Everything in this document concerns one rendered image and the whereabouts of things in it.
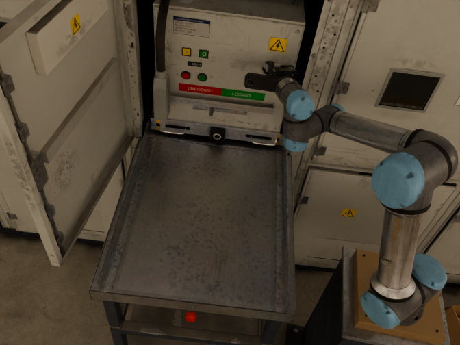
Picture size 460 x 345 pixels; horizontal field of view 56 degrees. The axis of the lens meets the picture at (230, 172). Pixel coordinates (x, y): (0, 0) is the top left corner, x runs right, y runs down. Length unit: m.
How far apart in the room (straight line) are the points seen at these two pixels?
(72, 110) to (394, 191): 0.88
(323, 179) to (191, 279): 0.76
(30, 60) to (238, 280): 0.85
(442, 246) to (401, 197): 1.34
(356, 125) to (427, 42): 0.38
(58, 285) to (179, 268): 1.11
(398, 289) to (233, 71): 0.89
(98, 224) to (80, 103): 1.08
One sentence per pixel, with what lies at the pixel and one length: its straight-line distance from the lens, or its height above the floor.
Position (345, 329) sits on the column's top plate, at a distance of 1.51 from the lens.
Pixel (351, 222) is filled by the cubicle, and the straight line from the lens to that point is 2.10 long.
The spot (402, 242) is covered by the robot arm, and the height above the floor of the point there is 1.21.
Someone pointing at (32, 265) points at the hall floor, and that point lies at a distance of 2.51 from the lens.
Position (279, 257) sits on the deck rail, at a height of 0.85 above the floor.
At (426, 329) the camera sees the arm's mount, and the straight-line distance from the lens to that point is 1.57.
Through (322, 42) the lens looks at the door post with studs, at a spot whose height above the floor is 1.36.
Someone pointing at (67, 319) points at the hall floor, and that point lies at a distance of 2.32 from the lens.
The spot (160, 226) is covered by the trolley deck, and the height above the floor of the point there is 0.85.
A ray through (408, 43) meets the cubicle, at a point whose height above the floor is 1.40.
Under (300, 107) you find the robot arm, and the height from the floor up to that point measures 1.32.
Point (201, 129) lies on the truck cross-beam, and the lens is 1.74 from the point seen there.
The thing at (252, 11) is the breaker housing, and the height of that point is 1.39.
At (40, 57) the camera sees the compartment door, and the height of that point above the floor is 1.48.
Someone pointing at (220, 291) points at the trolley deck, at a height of 0.85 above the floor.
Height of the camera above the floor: 2.06
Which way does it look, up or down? 47 degrees down
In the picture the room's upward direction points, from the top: 8 degrees clockwise
